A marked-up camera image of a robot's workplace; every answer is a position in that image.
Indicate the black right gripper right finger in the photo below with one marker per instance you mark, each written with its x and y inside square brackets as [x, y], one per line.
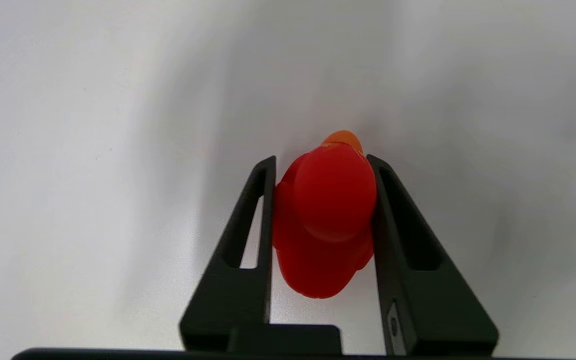
[433, 300]

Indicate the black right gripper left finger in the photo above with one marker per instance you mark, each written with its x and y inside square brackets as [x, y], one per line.
[238, 295]

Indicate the red rubber duck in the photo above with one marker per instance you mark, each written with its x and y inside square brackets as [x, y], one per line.
[330, 215]

